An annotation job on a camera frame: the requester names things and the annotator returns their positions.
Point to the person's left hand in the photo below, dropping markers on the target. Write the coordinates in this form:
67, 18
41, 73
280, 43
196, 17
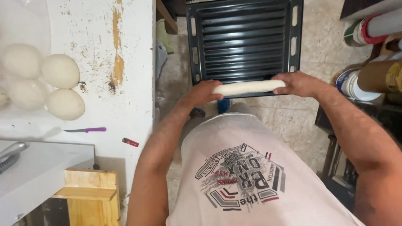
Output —
198, 94

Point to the person's right hand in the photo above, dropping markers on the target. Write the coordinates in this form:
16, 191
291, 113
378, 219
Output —
298, 84

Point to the long white dough roll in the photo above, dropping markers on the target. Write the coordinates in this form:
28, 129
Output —
248, 87

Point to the blue slipper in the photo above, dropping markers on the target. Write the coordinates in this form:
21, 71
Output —
223, 105

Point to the blue white paper roll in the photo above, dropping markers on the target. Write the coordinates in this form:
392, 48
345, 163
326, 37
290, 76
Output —
353, 84

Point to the green plastic bag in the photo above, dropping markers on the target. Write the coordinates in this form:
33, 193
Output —
164, 36

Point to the black ribbed baking tray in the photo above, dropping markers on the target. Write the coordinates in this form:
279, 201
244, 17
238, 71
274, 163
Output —
245, 40

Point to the brown cardboard tube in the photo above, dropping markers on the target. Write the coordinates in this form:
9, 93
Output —
380, 77

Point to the red white green paper roll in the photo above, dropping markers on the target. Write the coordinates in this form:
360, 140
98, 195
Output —
361, 31

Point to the red lighter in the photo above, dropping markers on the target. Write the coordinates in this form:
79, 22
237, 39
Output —
130, 142

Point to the wooden shelf board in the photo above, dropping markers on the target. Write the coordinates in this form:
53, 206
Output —
166, 17

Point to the dark side shelf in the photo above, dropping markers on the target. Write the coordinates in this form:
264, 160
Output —
355, 147

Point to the person's white printed shirt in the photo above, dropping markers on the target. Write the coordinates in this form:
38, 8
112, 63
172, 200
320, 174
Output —
251, 175

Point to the round white dough ball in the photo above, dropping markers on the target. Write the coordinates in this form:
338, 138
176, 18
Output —
26, 94
60, 71
65, 104
21, 60

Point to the wooden stand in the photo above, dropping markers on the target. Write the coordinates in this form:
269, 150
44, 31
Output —
91, 197

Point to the clear plastic sheet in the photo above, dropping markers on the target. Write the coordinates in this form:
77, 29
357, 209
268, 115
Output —
22, 28

